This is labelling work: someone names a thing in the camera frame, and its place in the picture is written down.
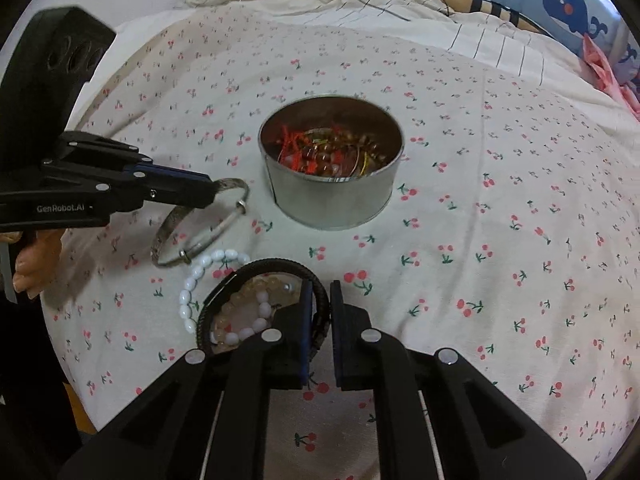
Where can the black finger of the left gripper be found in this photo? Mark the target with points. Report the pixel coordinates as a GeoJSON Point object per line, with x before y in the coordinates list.
{"type": "Point", "coordinates": [162, 181]}
{"type": "Point", "coordinates": [175, 197]}

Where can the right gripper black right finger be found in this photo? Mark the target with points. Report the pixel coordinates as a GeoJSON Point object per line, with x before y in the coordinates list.
{"type": "Point", "coordinates": [436, 416]}

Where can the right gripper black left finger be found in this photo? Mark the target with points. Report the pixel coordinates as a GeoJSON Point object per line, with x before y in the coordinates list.
{"type": "Point", "coordinates": [206, 416]}

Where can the left hand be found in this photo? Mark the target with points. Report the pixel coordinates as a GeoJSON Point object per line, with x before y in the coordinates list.
{"type": "Point", "coordinates": [36, 263]}

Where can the round silver metal tin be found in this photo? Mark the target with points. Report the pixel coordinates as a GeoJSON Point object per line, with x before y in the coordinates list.
{"type": "Point", "coordinates": [331, 161]}

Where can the cherry print bed sheet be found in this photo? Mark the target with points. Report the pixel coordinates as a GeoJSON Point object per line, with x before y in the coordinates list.
{"type": "Point", "coordinates": [511, 233]}

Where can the white striped duvet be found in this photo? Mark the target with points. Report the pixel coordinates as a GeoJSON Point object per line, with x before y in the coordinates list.
{"type": "Point", "coordinates": [484, 37]}

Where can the striped tan pillow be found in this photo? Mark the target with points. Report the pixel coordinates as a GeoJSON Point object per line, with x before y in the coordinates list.
{"type": "Point", "coordinates": [506, 14]}

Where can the pink cloth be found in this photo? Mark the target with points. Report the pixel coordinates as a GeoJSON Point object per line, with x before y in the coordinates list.
{"type": "Point", "coordinates": [606, 80]}

